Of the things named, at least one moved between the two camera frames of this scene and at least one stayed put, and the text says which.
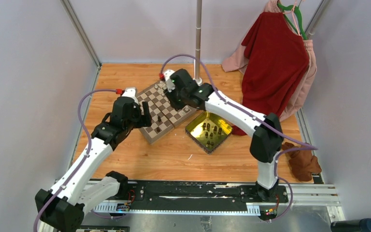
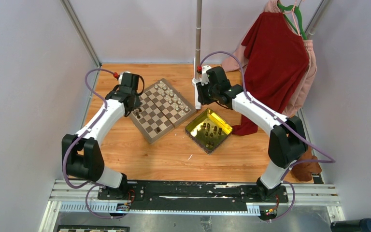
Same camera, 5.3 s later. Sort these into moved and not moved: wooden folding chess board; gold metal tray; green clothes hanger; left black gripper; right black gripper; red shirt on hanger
Moved: left black gripper; right black gripper
Not moved: wooden folding chess board; green clothes hanger; gold metal tray; red shirt on hanger
